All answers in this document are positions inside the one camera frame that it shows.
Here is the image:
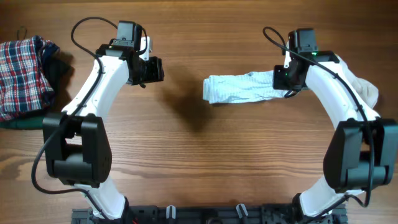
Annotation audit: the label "right black camera cable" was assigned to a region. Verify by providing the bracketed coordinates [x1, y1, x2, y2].
[262, 26, 376, 222]

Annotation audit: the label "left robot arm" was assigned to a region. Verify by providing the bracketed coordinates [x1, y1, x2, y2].
[31, 21, 164, 223]

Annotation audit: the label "left black camera cable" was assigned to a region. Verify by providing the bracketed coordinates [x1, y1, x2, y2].
[30, 16, 149, 220]

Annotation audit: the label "navy dark folded garment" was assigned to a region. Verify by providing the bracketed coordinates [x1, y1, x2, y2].
[32, 35, 71, 105]

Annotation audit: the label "black camera cable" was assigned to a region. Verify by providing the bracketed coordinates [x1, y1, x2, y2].
[30, 16, 149, 220]
[262, 26, 376, 222]

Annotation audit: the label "dark green folded garment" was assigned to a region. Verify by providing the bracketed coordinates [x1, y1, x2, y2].
[1, 108, 52, 130]

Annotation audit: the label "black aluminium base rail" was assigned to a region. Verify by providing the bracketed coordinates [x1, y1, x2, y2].
[71, 204, 348, 224]

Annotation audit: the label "right grey rail clip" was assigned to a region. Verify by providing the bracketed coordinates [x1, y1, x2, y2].
[236, 203, 248, 219]

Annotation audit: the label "left grey rail clip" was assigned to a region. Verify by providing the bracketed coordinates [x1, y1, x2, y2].
[165, 205, 177, 220]

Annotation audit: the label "red plaid folded garment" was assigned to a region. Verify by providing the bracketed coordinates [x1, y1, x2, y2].
[1, 35, 59, 122]

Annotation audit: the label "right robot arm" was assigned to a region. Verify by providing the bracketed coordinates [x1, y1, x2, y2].
[272, 28, 397, 223]

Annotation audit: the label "beige and white baby shirt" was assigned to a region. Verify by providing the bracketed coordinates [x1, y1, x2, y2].
[337, 55, 379, 109]

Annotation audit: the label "grey rail clip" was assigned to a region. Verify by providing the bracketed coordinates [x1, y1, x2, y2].
[236, 203, 248, 219]
[165, 205, 177, 220]

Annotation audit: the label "light blue striped baby pants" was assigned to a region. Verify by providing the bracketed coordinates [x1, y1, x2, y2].
[203, 71, 287, 104]

